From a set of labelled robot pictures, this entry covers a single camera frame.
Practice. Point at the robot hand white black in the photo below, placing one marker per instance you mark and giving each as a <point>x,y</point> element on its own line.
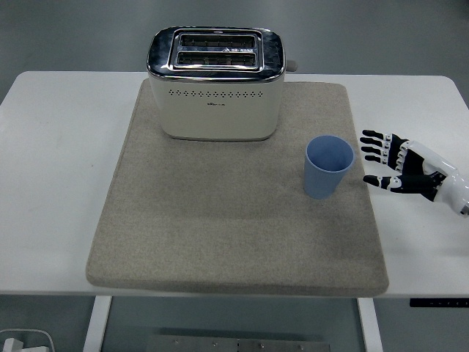
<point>414,161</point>

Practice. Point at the blue plastic cup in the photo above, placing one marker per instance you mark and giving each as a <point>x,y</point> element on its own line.
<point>322,181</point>

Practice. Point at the black table control panel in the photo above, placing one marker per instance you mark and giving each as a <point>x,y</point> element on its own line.
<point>439,303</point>

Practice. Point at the white table leg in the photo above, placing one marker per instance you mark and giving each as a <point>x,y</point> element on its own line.
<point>97,322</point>
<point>370,326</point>

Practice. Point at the beige felt table mat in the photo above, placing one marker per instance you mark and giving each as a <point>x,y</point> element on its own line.
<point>220,220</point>

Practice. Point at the white chrome two-slot toaster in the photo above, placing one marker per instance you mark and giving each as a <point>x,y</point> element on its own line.
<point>216,113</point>

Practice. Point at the white plug adapter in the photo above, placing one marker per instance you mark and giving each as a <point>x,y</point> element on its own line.
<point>11,345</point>

